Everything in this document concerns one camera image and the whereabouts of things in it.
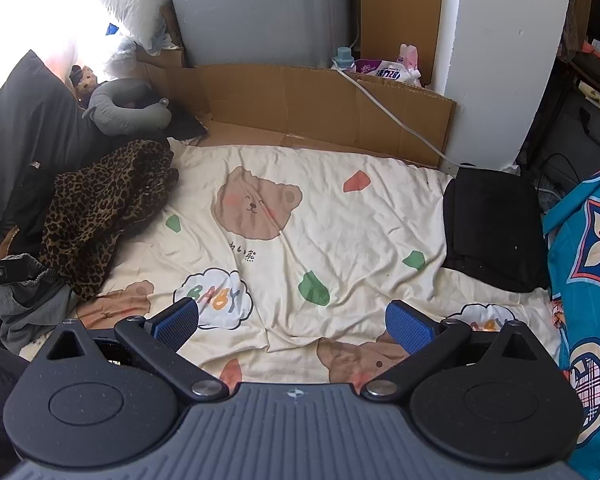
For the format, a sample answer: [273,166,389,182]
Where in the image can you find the clear plastic bag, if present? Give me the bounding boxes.
[102,35,146,78]

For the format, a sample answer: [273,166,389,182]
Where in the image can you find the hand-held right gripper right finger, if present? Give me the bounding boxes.
[361,300,556,402]

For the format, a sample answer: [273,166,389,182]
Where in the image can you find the grey foam board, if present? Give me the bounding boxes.
[162,0,353,68]

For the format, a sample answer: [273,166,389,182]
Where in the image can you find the grey neck pillow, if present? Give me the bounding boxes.
[82,78,173,137]

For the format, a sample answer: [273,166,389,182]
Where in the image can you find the leopard print skirt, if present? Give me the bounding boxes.
[40,139,180,302]

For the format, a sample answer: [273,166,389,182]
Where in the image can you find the white pink refill pouch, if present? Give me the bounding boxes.
[352,44,423,87]

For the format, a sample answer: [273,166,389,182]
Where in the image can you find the black bag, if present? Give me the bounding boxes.
[520,85,600,211]

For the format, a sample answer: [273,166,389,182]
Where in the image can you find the folded black garment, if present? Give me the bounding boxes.
[442,167,551,293]

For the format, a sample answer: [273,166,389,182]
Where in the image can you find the upright brown cardboard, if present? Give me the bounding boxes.
[350,0,446,68]

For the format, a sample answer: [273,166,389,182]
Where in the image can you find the brown plush toy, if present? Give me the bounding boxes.
[70,65,101,106]

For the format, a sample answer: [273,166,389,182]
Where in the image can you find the grey cloth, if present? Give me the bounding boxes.
[0,265,81,356]

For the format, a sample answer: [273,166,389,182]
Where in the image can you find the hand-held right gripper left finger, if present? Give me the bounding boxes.
[32,296,229,402]

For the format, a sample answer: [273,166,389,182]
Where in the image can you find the black cloth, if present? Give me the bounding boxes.
[167,105,208,141]

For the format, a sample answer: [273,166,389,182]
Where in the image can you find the flat brown cardboard sheet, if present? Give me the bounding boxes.
[135,45,458,170]

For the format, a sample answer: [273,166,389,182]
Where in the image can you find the dark grey pillow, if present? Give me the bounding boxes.
[0,50,111,256]

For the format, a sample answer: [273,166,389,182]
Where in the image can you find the blue patterned blanket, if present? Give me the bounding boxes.
[542,157,600,480]

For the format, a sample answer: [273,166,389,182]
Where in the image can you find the white power cable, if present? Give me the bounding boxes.
[330,57,476,168]

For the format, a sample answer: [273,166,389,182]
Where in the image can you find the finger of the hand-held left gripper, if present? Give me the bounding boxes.
[0,255,33,291]

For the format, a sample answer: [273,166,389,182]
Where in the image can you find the cartoon printed bed sheet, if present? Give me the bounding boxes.
[20,142,563,386]

